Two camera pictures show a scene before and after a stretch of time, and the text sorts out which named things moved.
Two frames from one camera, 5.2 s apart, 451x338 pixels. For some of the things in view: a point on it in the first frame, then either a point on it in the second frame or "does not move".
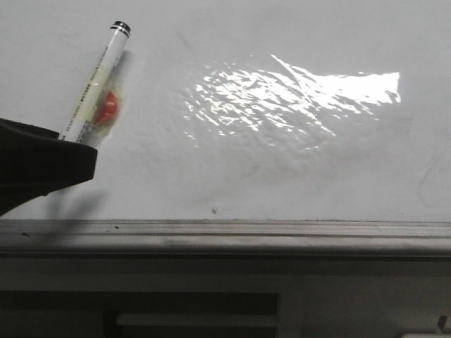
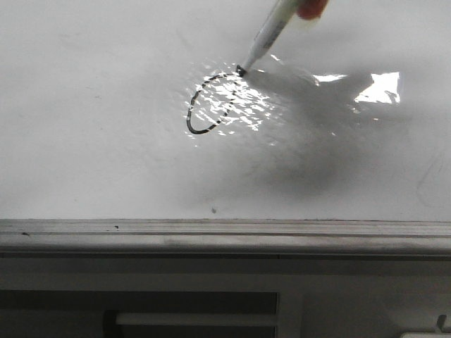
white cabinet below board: (222, 297) does not move
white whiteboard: (335, 110) does not move
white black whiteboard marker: (97, 110) to (280, 15)
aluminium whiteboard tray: (225, 239) does not move
